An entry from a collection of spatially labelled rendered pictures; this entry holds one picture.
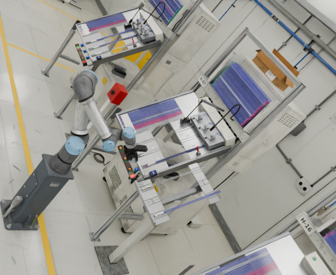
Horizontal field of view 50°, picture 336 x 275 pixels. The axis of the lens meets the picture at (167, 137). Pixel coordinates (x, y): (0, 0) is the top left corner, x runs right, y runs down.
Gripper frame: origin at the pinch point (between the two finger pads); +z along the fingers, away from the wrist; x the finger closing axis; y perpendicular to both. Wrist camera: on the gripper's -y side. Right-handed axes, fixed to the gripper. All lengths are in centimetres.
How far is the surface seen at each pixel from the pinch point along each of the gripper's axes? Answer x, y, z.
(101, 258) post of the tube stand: 32, 44, 63
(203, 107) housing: -31, -69, 1
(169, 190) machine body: 8.5, -21.9, 41.3
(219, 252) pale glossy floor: 27, -73, 175
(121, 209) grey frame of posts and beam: 14.1, 19.7, 33.8
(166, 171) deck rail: 10.3, -19.1, 10.0
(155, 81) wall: -266, -113, 179
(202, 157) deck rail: 10, -48, 9
